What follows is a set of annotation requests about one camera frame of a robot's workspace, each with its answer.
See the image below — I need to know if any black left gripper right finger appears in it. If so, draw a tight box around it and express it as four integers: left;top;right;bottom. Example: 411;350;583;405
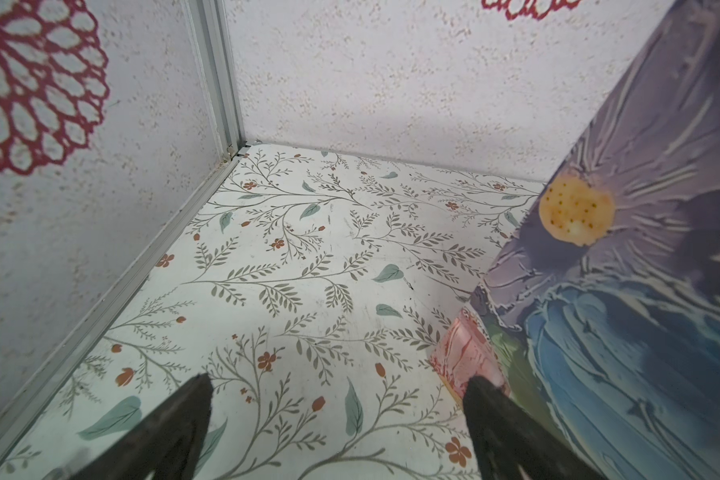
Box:
462;376;603;480

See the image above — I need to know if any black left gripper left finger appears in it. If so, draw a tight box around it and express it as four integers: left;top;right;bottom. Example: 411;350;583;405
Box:
72;374;213;480

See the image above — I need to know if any floral white paper bag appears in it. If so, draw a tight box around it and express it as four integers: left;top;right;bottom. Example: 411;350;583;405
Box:
428;0;720;480

